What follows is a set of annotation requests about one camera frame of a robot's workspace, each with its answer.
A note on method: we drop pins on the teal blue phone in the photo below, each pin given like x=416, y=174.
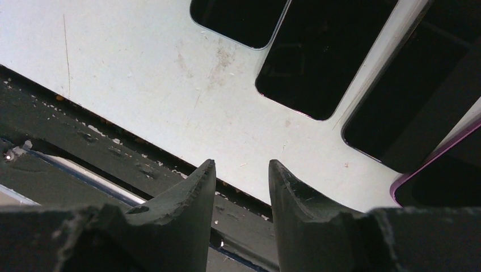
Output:
x=249, y=22

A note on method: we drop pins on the black phone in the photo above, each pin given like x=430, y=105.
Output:
x=427, y=86
x=317, y=52

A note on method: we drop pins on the purple phone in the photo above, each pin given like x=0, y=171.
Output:
x=449, y=178

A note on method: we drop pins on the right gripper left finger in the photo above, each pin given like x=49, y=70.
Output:
x=170, y=232

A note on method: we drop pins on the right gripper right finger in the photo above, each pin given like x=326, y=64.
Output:
x=316, y=233

